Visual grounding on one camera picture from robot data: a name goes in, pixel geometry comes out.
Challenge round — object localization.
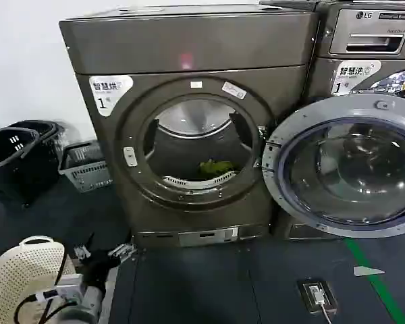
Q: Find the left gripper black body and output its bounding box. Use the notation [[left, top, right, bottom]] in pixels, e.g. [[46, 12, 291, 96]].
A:
[[82, 249, 120, 295]]

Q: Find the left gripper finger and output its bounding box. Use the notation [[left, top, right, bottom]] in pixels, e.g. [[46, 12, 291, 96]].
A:
[[107, 242, 138, 263], [74, 232, 96, 260]]

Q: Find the white perforated laundry basket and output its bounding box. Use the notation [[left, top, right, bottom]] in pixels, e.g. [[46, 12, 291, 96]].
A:
[[0, 236, 77, 324]]

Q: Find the grey slotted plastic basket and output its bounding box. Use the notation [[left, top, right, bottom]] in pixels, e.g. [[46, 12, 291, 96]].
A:
[[57, 139, 114, 194]]

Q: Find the large black plastic basket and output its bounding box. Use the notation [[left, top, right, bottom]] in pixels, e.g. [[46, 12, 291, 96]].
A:
[[0, 127, 60, 209]]

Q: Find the green garment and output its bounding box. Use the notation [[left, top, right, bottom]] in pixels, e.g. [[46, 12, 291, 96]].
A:
[[198, 159, 241, 177]]

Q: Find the floor power socket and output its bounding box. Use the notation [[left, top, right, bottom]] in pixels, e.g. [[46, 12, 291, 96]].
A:
[[296, 277, 340, 313]]

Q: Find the grey front-load dryer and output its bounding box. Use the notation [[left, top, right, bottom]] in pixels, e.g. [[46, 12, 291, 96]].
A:
[[58, 6, 321, 249]]

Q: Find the round glass dryer door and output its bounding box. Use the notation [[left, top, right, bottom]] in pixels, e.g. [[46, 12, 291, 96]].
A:
[[261, 93, 405, 241]]

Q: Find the grey washer with drawer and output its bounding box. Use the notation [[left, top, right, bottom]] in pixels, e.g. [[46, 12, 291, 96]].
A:
[[260, 0, 405, 242]]

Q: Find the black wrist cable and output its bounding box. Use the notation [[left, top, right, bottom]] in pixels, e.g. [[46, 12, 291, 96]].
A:
[[14, 290, 68, 324]]

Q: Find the white plug with cable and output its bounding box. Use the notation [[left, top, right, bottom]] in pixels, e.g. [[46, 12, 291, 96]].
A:
[[308, 284, 335, 324]]

